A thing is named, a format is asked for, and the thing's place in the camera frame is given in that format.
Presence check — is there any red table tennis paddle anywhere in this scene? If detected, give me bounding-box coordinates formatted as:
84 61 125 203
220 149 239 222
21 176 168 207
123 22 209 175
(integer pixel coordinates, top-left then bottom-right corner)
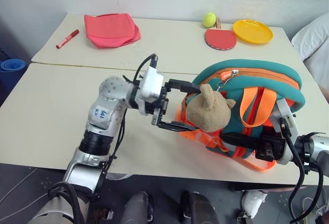
204 17 237 51

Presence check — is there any yellow-green tennis ball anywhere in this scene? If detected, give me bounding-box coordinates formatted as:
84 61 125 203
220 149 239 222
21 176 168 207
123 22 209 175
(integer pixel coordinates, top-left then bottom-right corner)
203 12 217 28

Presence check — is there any tan plush bear keychain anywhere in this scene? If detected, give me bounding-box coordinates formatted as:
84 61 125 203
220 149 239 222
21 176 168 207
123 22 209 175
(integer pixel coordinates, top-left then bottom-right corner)
185 83 237 133

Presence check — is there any silver robot body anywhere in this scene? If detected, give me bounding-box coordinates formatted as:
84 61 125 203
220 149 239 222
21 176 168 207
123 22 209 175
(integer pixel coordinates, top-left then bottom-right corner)
25 181 89 224

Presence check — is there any folded red cloth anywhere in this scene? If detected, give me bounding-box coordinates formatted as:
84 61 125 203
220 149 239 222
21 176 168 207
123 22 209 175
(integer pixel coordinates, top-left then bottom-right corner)
83 13 142 50

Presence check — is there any yellow plastic plate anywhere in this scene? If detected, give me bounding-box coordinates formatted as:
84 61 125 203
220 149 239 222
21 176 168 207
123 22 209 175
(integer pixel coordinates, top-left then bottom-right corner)
232 18 274 45

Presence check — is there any blue rolled mat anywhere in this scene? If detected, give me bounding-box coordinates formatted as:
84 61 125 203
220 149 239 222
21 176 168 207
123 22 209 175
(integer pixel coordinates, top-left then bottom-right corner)
0 59 27 81

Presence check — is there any dark rounded shape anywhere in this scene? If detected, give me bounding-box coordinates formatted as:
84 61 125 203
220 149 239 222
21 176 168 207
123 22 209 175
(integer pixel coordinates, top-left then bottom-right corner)
120 191 155 224
179 190 220 224

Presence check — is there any white pillow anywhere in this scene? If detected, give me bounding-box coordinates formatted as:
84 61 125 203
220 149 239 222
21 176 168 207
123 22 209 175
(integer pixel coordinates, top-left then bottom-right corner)
290 11 329 89

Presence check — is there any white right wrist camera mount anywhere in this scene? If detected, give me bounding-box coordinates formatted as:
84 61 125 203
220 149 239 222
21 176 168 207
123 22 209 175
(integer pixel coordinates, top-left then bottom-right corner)
269 98 301 166

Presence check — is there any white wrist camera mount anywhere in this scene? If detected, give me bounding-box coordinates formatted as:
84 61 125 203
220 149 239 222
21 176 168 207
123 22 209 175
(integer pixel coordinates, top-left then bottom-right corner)
135 66 165 117
269 98 301 166

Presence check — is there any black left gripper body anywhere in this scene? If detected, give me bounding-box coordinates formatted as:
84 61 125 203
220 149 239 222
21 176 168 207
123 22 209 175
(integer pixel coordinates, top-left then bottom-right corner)
151 80 174 127

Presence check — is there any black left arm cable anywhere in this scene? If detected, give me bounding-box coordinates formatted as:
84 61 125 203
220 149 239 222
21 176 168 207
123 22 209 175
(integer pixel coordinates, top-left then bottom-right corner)
96 53 159 199

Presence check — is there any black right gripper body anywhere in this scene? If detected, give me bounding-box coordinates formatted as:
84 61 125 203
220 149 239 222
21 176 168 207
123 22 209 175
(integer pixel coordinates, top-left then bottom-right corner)
254 125 286 162

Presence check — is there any orange and teal backpack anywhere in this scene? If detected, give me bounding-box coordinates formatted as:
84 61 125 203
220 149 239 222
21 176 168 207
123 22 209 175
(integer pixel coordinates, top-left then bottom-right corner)
175 59 306 173

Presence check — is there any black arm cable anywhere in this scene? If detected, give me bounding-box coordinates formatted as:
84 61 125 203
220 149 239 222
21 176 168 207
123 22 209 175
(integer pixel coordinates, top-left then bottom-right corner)
96 53 159 199
279 116 325 224

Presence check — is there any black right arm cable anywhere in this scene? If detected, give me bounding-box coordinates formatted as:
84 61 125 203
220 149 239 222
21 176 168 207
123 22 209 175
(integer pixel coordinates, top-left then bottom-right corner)
279 116 325 224

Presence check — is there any red marker pen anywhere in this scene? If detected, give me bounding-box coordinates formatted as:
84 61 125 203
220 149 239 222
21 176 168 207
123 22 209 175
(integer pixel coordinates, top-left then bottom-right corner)
56 29 80 49

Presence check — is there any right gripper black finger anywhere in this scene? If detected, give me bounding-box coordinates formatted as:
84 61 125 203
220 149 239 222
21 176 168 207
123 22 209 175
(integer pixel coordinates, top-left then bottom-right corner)
220 132 263 150

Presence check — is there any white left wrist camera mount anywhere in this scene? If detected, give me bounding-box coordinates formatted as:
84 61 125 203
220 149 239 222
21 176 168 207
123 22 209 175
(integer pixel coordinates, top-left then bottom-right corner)
135 66 165 117

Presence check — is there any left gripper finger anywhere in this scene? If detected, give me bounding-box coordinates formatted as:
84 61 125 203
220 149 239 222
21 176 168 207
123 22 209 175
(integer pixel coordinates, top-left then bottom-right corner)
168 79 202 96
156 120 197 132

